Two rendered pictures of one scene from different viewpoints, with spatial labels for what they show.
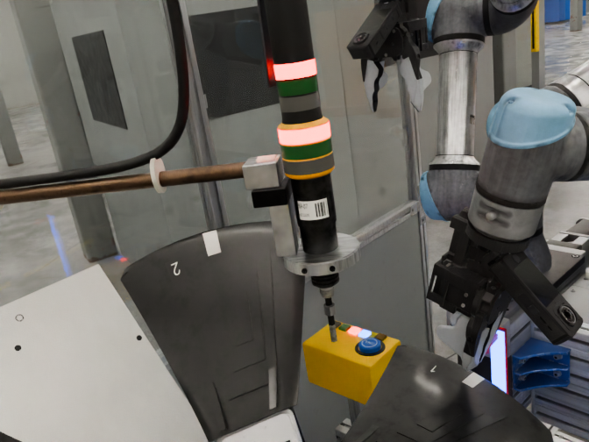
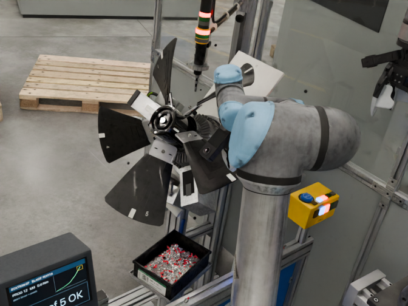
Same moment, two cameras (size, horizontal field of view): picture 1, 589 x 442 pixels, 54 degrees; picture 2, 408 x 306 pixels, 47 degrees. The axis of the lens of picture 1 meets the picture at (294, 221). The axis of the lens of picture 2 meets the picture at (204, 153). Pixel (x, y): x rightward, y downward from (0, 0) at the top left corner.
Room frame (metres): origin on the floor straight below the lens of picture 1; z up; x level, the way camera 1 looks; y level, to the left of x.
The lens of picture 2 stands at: (0.59, -1.45, 1.98)
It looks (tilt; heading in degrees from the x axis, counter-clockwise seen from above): 31 degrees down; 92
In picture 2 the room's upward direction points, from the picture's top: 8 degrees clockwise
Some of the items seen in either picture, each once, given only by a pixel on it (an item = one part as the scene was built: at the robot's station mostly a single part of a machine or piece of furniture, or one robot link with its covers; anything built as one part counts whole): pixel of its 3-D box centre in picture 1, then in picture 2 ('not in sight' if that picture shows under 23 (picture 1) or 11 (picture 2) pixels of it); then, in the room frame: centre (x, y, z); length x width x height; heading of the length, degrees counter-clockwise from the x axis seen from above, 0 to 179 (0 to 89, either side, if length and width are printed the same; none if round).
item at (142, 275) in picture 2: not in sight; (172, 263); (0.50, -0.28, 0.85); 0.22 x 0.17 x 0.07; 61
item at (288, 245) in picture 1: (303, 210); (201, 51); (0.49, -0.01, 1.50); 0.09 x 0.07 x 0.10; 80
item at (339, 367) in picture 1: (353, 364); (311, 206); (0.95, -0.07, 1.02); 0.16 x 0.10 x 0.11; 45
